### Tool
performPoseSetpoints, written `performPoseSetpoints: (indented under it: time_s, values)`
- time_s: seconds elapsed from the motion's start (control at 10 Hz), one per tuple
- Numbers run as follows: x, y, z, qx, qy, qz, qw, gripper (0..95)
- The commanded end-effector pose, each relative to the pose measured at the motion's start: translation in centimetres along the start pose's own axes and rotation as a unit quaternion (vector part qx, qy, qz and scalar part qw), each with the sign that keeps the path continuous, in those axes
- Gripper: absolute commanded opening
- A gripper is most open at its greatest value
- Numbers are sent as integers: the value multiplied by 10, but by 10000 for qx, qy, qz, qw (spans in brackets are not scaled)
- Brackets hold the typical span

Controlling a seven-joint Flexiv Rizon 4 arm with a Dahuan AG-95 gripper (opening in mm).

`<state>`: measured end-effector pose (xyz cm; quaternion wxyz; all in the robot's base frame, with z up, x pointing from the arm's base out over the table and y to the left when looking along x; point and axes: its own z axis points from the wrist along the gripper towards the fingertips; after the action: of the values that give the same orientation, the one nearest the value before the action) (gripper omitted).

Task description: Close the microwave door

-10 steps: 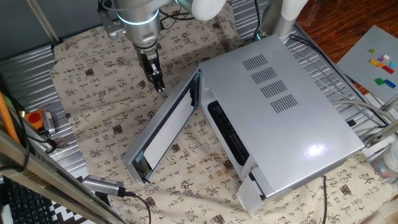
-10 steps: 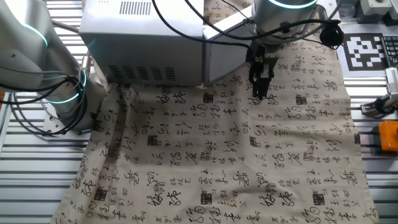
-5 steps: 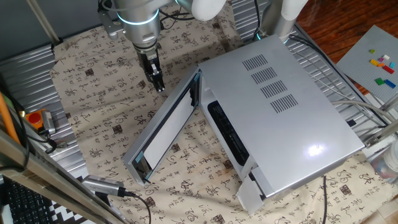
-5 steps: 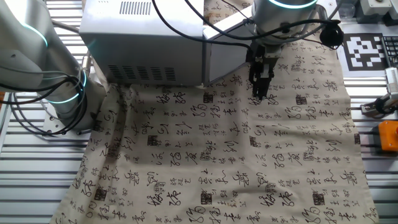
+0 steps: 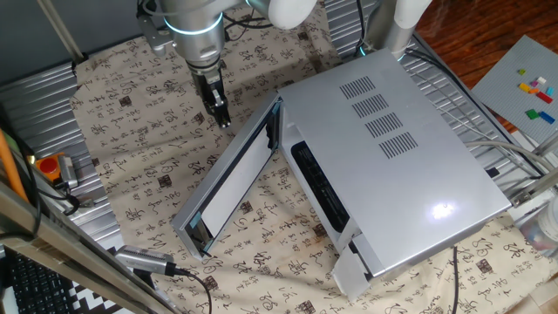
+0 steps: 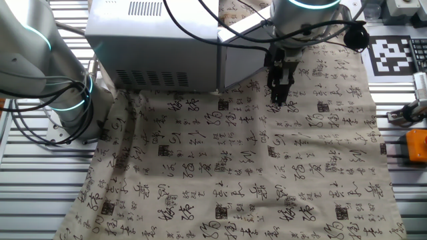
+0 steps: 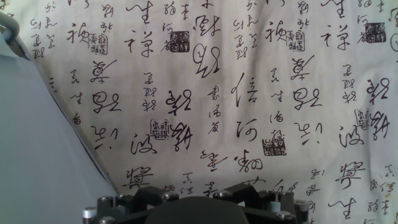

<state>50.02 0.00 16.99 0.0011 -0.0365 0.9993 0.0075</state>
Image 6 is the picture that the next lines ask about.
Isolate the silver microwave oven body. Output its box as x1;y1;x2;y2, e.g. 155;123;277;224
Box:
85;0;222;93

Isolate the light grey box device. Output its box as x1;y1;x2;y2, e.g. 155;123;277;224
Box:
383;0;422;26

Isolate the metal clamp with black knob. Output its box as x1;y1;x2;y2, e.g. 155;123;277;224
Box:
386;99;427;128

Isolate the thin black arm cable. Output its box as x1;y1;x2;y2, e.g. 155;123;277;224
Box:
198;0;367;44

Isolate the black keyboard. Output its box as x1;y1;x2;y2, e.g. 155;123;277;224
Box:
408;38;427;73

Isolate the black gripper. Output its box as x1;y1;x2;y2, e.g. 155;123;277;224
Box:
265;43;303;107

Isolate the black cable bundle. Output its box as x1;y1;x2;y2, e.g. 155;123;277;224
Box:
0;73;97;147

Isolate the grey camera beside stop box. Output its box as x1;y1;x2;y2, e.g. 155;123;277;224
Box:
412;71;427;111

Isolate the black white marker board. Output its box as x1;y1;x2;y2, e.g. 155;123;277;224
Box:
361;25;418;84

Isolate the clear plastic cup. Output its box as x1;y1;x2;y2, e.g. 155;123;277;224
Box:
363;3;383;23

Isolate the orange emergency stop box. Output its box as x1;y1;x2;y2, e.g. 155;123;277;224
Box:
405;128;427;164

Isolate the beige calligraphy tablecloth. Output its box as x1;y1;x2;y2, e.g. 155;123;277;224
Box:
53;0;408;240

